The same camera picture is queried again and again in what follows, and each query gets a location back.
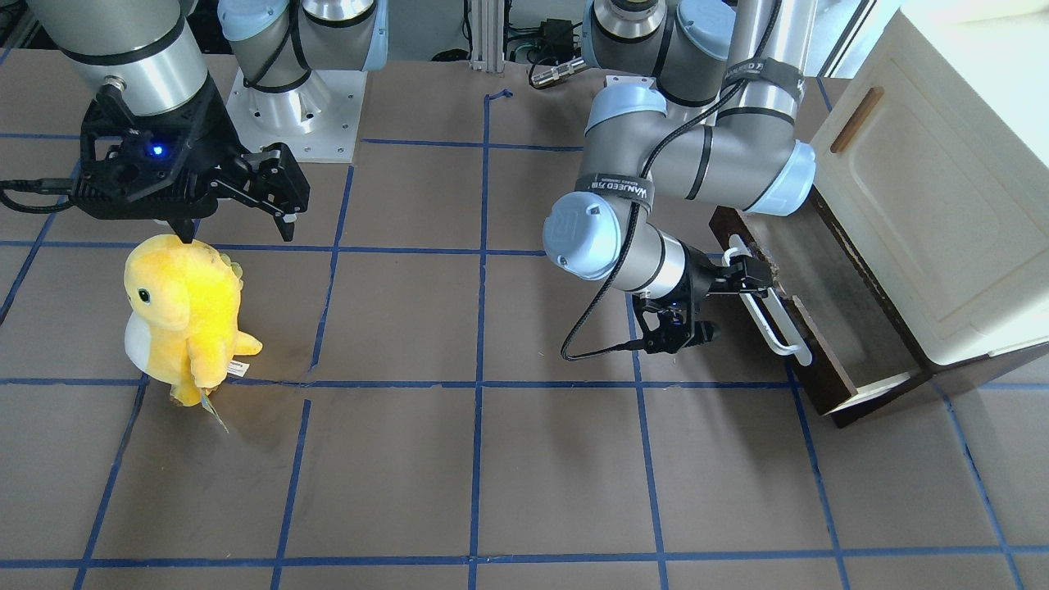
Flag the aluminium frame post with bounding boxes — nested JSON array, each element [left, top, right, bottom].
[[468, 0, 506, 75]]

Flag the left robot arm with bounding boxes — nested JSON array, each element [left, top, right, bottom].
[[543, 1, 817, 305]]

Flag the white drawer handle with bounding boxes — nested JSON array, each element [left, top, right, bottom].
[[723, 234, 813, 367]]

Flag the dark wooden drawer cabinet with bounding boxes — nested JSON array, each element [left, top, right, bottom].
[[792, 189, 1048, 427]]

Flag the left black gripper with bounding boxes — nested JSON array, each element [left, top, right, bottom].
[[677, 246, 773, 316]]

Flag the yellow plush dinosaur toy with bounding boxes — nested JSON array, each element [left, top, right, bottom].
[[123, 234, 263, 417]]

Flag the cream plastic storage box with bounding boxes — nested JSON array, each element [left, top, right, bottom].
[[814, 1, 1048, 365]]

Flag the black power adapter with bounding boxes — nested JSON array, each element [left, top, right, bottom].
[[539, 18, 574, 52]]

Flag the wooden drawer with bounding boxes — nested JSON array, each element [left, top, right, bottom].
[[711, 195, 933, 426]]

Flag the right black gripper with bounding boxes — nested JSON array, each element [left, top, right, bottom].
[[160, 123, 311, 245]]

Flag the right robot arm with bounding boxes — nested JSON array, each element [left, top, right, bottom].
[[2, 1, 388, 243]]

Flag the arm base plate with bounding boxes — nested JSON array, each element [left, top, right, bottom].
[[226, 70, 368, 164], [604, 75, 656, 89]]

